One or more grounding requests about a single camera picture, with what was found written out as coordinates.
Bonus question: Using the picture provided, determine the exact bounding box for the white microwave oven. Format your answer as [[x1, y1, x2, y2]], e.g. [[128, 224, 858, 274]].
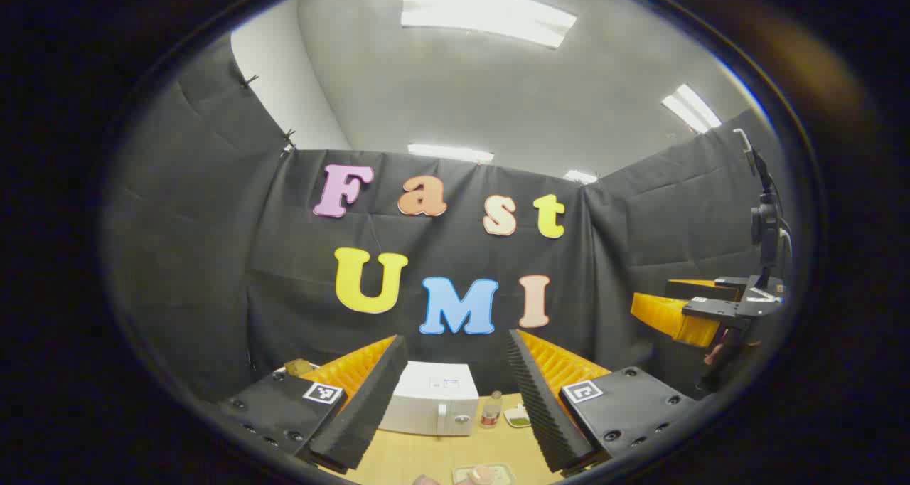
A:
[[379, 361, 481, 437]]

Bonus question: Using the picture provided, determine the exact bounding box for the black backdrop cloth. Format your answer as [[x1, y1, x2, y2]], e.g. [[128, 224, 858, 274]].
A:
[[103, 33, 793, 407]]

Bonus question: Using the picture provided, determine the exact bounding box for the pale cherry print plate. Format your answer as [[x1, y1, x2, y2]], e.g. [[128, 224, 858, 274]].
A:
[[451, 462, 516, 485]]

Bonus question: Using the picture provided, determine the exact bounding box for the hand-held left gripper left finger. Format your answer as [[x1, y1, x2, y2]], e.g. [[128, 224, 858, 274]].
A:
[[217, 334, 410, 474]]

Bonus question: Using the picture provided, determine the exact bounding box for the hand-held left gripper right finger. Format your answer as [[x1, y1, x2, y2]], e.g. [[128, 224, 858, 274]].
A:
[[506, 329, 697, 477]]

